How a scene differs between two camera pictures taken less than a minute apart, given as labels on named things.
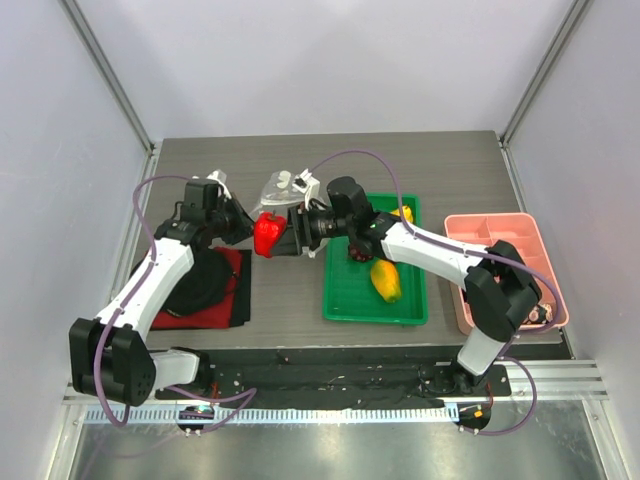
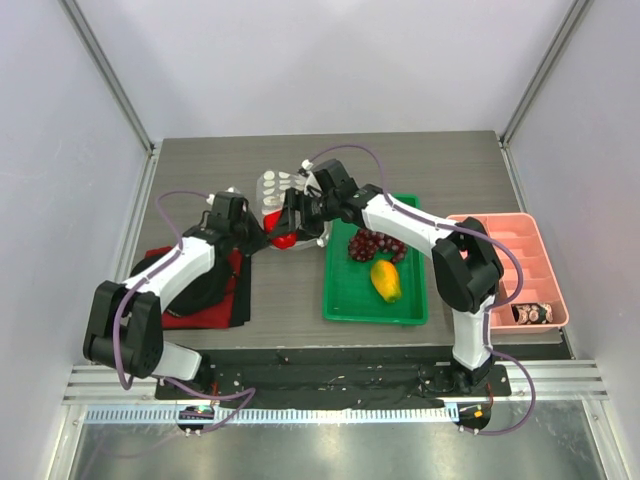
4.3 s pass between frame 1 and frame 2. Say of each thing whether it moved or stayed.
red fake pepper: moved
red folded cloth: stayed
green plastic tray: stayed
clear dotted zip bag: moved
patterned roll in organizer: stayed
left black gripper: moved
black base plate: stayed
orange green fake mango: stayed
